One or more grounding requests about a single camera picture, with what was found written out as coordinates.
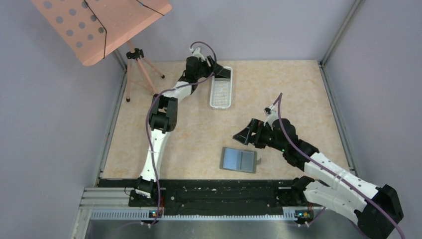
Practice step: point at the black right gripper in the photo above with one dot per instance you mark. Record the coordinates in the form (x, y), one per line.
(246, 136)

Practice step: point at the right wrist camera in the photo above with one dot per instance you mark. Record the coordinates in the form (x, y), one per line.
(271, 113)

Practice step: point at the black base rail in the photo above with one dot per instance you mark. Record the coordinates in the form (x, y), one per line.
(177, 197)

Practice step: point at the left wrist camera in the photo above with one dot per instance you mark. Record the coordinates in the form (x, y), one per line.
(196, 52)

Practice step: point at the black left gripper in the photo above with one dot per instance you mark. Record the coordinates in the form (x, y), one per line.
(214, 68)

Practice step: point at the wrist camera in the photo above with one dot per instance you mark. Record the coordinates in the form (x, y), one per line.
(271, 113)
(196, 52)

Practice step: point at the grey card holder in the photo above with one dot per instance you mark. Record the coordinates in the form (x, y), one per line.
(238, 160)

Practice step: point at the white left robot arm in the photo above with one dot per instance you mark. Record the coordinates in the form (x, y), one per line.
(162, 117)

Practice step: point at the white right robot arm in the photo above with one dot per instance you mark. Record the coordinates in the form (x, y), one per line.
(376, 211)

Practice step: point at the pink music stand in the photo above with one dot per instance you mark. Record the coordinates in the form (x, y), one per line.
(94, 29)

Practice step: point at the white perforated plastic tray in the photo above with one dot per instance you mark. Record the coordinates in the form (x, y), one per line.
(221, 90)

